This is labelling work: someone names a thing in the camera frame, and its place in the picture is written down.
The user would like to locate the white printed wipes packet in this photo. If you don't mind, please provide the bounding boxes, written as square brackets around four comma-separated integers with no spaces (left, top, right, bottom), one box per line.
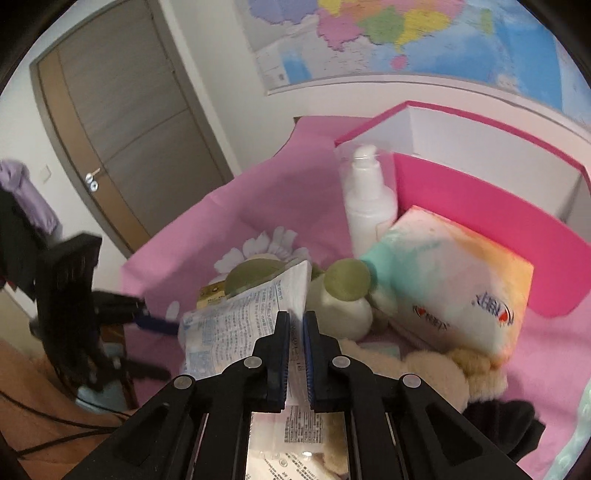
[178,260,339,479]

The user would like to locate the beige plush bear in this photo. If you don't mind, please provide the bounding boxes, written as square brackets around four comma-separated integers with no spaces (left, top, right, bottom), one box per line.
[322,338,509,476]

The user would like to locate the black sock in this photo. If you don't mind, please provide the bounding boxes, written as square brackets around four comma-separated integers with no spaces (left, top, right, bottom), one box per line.
[463,400,546,463]

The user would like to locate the orange sleeve forearm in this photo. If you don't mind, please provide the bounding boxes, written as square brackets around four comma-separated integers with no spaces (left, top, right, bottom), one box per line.
[1,341,123,479]

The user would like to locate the purple cloth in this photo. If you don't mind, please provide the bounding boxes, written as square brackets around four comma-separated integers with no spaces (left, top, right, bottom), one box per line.
[0,160,59,236]

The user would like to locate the pastel tissue box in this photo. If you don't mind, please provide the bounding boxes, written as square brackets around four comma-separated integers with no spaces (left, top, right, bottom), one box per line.
[362,206,534,366]

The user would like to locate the pink tablecloth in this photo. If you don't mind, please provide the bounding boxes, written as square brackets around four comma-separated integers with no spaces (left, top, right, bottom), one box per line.
[121,117,590,479]

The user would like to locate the grey brown door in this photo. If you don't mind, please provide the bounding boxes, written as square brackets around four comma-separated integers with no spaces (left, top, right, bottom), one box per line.
[32,1,232,255]

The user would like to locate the white pump bottle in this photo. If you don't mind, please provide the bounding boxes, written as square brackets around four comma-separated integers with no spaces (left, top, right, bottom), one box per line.
[335,142,398,258]

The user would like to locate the pink storage box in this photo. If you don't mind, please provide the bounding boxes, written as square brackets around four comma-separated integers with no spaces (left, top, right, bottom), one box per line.
[335,101,590,318]

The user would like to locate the colourful wall map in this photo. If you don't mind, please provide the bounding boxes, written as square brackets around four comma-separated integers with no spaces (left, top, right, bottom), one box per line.
[235,0,590,125]

